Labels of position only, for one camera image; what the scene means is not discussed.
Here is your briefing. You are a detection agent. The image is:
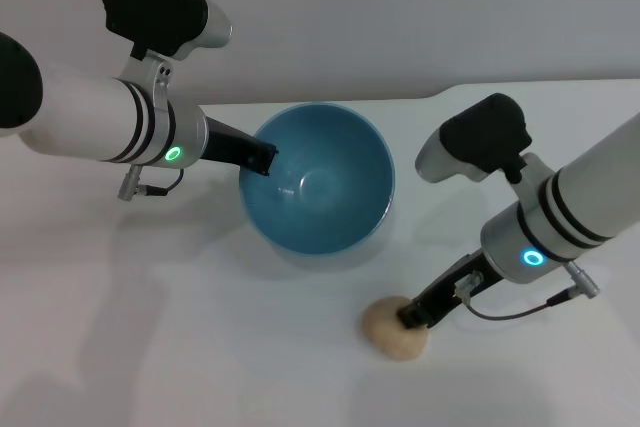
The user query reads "beige egg yolk pastry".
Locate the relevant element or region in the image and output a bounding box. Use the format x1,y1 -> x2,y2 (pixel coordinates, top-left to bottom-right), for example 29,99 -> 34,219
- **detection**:
360,296 -> 432,363

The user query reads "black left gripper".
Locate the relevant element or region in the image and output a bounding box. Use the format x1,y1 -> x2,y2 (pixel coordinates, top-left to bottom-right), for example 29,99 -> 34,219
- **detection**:
197,116 -> 280,179

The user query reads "left arm cable with plug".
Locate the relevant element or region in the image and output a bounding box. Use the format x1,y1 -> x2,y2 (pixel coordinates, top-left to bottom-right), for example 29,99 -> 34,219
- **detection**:
116,166 -> 186,203

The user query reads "arm cable with plug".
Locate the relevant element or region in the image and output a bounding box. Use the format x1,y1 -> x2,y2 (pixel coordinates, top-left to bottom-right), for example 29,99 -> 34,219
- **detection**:
453,258 -> 595,321
116,166 -> 186,203

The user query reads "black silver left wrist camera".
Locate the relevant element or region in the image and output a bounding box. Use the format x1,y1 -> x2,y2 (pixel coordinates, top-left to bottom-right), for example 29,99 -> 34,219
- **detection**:
100,0 -> 234,114

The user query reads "blue ceramic bowl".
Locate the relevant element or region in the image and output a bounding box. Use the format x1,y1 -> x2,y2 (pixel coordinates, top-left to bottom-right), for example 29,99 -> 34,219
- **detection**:
238,102 -> 397,274

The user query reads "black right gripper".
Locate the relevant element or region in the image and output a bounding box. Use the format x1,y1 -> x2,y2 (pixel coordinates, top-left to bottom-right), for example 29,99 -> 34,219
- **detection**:
396,248 -> 507,332

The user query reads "right arm cable with plug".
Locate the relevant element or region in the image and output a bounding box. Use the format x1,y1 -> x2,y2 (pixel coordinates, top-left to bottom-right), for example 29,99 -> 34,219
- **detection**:
453,258 -> 595,321

